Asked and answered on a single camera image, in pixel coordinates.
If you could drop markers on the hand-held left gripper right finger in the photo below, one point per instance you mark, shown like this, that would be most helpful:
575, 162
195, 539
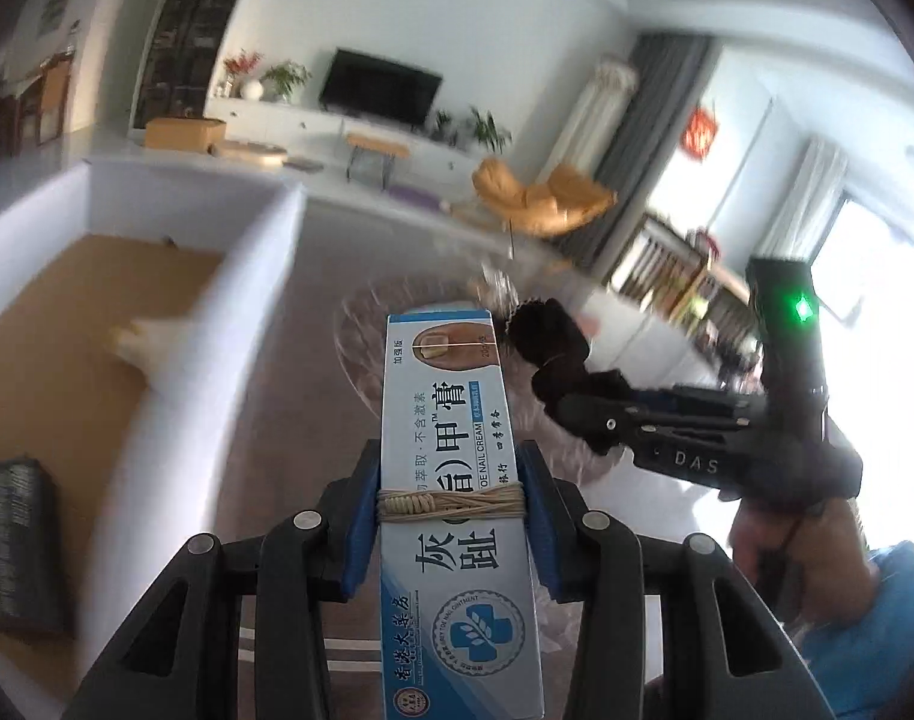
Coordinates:
547, 532

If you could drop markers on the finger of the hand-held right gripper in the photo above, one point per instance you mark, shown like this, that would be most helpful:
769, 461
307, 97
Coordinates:
599, 427
614, 390

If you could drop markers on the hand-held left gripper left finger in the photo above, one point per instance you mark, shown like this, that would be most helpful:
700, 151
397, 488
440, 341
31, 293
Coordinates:
361, 532

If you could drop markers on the black velvet scrunchie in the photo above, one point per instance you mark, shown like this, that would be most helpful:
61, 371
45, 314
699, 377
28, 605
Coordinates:
547, 337

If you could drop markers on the tan rubber band bundle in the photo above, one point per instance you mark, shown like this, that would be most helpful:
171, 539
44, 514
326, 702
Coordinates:
442, 504

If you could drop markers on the blue and white ointment box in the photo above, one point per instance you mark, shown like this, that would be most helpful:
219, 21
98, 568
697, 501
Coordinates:
457, 420

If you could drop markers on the white storage box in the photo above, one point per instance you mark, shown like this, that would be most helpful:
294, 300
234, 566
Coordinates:
202, 360

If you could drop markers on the cream knitted hat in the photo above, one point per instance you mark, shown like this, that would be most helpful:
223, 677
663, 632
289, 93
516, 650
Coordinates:
153, 341

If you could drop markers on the person's right forearm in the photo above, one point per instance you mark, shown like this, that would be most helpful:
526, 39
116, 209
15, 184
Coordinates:
884, 637

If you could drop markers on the person's right hand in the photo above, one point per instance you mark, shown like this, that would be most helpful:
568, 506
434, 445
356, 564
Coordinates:
809, 562

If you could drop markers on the clear hair claw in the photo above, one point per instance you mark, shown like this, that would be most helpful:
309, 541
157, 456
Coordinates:
494, 289

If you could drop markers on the orange lounge chair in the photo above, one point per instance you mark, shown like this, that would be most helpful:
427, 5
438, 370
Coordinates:
539, 199

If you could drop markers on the grey curtain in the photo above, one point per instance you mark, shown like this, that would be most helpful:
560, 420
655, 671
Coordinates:
637, 150

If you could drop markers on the white standing air conditioner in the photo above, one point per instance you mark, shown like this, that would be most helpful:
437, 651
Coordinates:
588, 116

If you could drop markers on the large leafy potted plant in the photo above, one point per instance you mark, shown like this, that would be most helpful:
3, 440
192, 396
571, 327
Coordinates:
489, 129

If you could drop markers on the black box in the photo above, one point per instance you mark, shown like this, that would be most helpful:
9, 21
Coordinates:
21, 547

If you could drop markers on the wooden bench with metal legs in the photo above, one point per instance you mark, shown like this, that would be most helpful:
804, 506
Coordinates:
378, 144

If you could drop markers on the black television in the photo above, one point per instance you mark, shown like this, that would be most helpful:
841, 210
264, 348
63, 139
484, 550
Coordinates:
378, 86

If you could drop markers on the white television cabinet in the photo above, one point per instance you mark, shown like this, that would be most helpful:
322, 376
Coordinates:
314, 124

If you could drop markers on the cardboard box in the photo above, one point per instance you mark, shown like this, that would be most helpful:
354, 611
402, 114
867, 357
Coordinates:
183, 133

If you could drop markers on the green potted plant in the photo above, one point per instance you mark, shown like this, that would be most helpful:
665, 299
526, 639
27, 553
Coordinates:
286, 79

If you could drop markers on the white round vase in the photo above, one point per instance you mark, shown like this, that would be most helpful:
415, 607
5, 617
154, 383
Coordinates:
252, 90

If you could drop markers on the red flowers in vase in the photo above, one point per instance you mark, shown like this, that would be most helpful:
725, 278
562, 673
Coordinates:
241, 67

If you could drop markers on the dark glass display cabinet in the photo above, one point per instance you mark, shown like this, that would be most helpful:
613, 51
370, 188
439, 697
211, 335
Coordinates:
194, 30

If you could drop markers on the red wall hanging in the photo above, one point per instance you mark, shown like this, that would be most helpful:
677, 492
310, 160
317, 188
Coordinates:
700, 133

